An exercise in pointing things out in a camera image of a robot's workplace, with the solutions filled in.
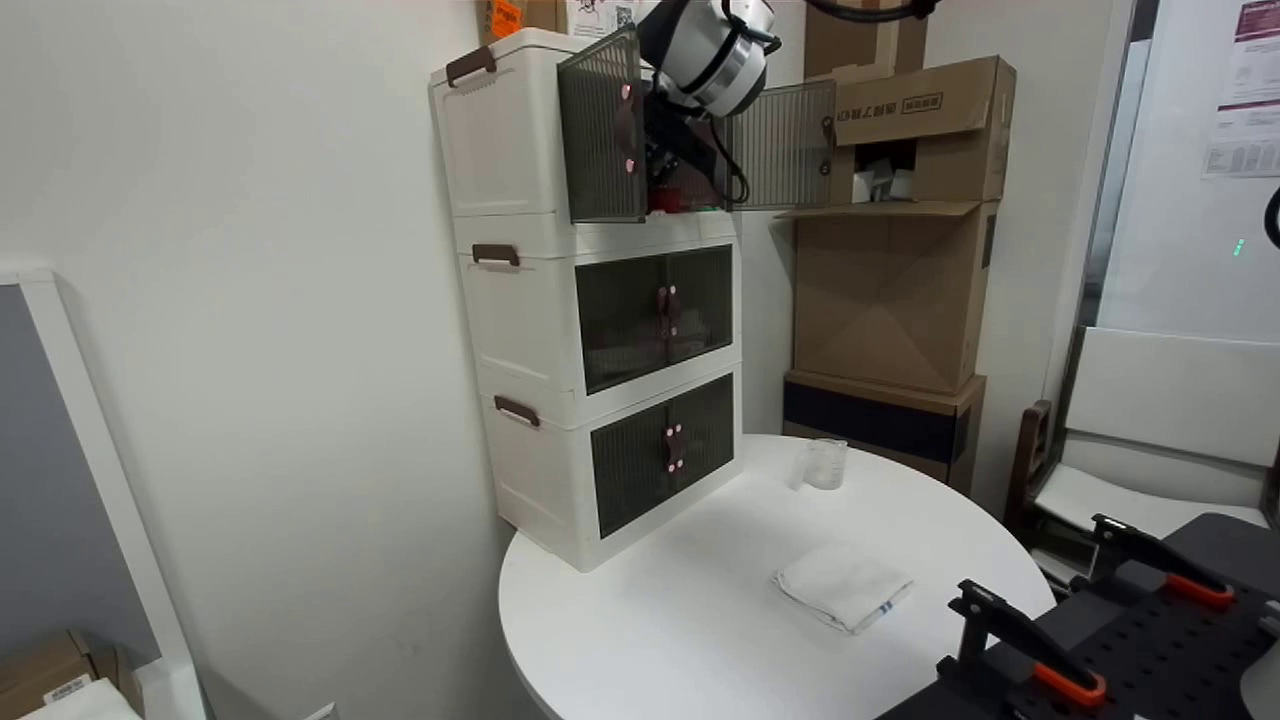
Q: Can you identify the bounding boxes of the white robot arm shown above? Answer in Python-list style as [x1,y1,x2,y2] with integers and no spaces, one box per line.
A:
[637,0,939,119]

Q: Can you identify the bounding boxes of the white three-tier cabinet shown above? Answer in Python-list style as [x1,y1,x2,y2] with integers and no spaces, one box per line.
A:
[431,28,740,566]

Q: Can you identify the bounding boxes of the stacked cardboard boxes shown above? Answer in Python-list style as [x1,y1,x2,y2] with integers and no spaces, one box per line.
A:
[785,57,1014,486]

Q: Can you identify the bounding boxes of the white folded cloth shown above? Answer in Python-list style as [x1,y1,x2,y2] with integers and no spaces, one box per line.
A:
[775,544,910,636]

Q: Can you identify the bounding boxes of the orange black clamp left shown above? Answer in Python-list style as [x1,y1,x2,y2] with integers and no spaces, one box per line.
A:
[939,581,1109,720]

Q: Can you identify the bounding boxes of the orange black clamp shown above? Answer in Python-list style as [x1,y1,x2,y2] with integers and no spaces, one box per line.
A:
[939,581,1109,720]
[1084,511,1237,611]

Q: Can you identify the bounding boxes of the orange black clamp right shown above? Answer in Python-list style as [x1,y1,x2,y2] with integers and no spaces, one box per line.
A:
[1084,511,1237,611]

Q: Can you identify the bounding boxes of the white panel right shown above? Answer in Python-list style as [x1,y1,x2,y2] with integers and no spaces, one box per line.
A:
[1068,328,1280,469]

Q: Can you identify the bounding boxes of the white framed board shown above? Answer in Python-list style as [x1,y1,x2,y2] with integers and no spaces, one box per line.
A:
[0,266,212,720]

